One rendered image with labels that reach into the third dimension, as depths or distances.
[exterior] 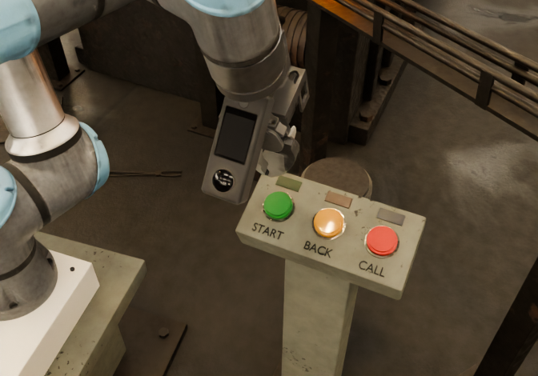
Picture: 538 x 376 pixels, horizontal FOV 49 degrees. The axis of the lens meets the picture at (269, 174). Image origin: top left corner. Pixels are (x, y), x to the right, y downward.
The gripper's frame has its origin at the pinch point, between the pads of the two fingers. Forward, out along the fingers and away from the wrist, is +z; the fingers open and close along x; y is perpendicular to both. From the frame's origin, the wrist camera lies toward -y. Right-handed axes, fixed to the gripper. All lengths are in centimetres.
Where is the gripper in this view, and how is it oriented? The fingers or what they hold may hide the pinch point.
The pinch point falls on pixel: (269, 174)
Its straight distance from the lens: 73.4
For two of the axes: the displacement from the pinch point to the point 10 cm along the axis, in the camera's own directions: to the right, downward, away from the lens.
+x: -9.2, -2.8, 2.9
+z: 1.4, 4.4, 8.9
